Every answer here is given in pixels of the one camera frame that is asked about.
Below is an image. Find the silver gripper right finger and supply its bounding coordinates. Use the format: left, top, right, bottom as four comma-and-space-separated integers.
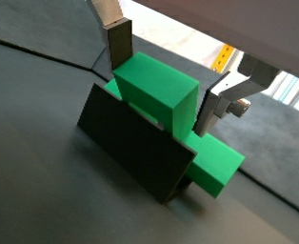
193, 53, 280, 136

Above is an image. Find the black angled fixture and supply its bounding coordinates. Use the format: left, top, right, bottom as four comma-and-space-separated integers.
77, 84, 196, 204

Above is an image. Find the green U-shaped block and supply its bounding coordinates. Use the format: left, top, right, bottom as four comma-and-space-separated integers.
105, 52, 244, 197

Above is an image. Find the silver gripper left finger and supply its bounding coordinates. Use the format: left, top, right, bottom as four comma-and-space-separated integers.
87, 0, 133, 70

